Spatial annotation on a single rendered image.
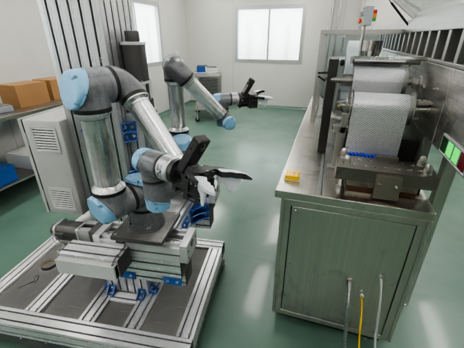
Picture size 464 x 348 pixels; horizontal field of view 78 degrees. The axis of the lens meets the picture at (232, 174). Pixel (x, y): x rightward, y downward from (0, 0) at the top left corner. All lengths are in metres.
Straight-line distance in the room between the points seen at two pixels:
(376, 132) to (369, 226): 0.44
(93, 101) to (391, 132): 1.24
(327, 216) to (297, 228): 0.16
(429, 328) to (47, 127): 2.29
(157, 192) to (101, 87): 0.36
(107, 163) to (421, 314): 2.00
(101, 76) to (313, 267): 1.27
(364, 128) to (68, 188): 1.42
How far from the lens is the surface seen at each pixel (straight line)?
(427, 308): 2.36
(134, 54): 1.31
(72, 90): 0.98
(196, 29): 7.70
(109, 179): 1.08
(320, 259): 1.56
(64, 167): 1.50
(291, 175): 1.47
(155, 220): 1.25
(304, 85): 7.11
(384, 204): 1.41
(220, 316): 1.97
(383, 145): 1.55
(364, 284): 1.65
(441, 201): 1.88
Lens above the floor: 1.55
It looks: 25 degrees down
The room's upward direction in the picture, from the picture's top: straight up
